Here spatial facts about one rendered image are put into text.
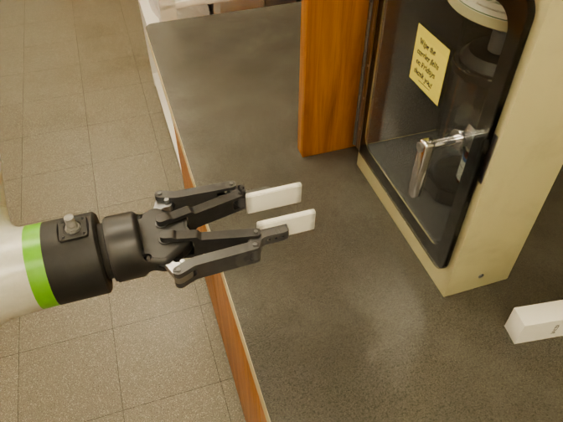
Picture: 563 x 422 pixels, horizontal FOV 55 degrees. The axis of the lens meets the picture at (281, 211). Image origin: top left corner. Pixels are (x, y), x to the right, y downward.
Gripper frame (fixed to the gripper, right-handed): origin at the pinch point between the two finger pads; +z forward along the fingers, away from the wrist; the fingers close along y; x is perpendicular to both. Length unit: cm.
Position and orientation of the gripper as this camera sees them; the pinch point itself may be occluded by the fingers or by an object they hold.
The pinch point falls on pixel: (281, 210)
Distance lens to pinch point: 64.4
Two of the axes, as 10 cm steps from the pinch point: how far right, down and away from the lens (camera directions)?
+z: 9.5, -2.2, 2.3
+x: -0.2, 6.9, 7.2
